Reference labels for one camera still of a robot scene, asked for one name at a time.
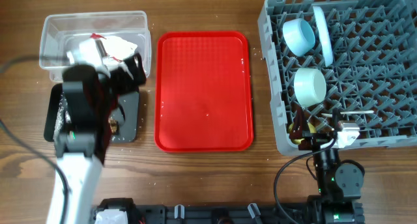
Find small light blue bowl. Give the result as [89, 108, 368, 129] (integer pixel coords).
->
[283, 18, 315, 57]

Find clear plastic bin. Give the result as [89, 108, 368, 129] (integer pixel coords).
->
[40, 10, 152, 76]

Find green bowl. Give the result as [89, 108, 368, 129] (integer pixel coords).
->
[294, 68, 326, 107]

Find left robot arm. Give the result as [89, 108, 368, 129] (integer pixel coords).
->
[47, 53, 146, 223]

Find right black cable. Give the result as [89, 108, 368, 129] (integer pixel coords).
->
[272, 135, 338, 224]

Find white plastic spoon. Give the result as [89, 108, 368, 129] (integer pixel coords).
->
[321, 110, 374, 118]

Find white paper waste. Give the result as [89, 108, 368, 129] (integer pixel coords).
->
[90, 33, 137, 65]

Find black waste tray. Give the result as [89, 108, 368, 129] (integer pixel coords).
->
[44, 83, 139, 143]

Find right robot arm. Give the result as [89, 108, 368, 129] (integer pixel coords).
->
[289, 107, 365, 223]

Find large light blue plate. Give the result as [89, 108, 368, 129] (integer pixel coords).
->
[313, 6, 334, 66]

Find brown food scrap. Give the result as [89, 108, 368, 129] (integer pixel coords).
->
[108, 119, 119, 134]

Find red serving tray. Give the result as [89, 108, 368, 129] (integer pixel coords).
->
[154, 31, 254, 153]

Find white rice grains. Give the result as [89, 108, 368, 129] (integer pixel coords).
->
[53, 95, 71, 140]

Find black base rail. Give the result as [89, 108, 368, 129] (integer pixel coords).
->
[91, 197, 364, 224]

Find yellow plastic cup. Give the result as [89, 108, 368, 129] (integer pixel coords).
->
[287, 122, 317, 145]

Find grey dishwasher rack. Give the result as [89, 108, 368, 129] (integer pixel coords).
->
[257, 0, 416, 156]

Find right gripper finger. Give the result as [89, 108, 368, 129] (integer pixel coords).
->
[292, 106, 309, 138]
[330, 108, 342, 132]

